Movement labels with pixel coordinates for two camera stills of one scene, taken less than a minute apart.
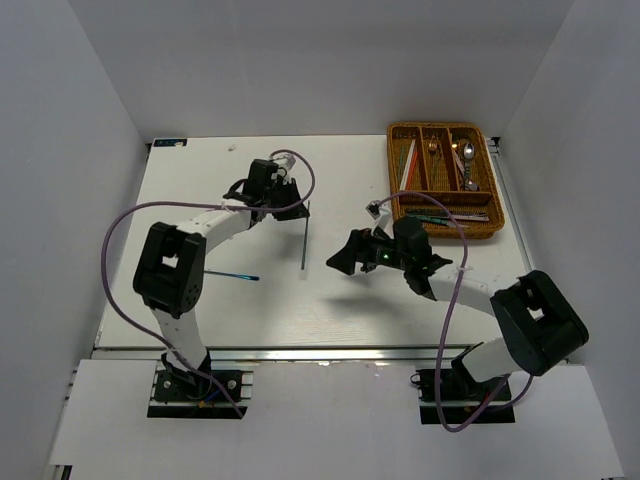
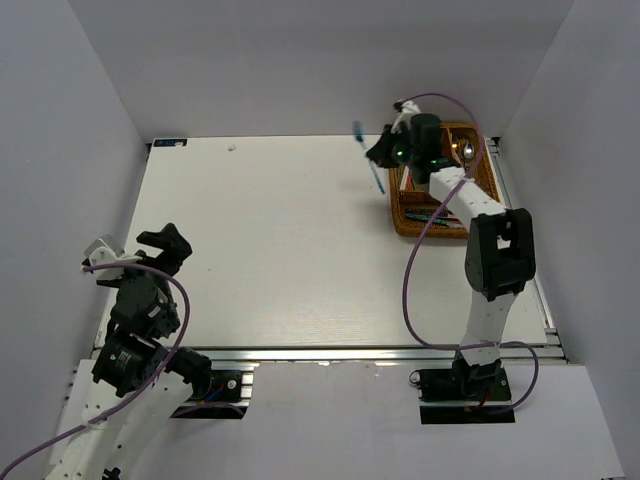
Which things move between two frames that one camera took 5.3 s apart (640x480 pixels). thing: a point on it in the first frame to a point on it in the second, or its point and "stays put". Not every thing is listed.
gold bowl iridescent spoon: (457, 156) stays put
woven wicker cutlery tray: (452, 161) stays put
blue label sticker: (170, 142) stays put
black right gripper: (358, 248) to (379, 153)
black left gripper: (291, 187) to (176, 248)
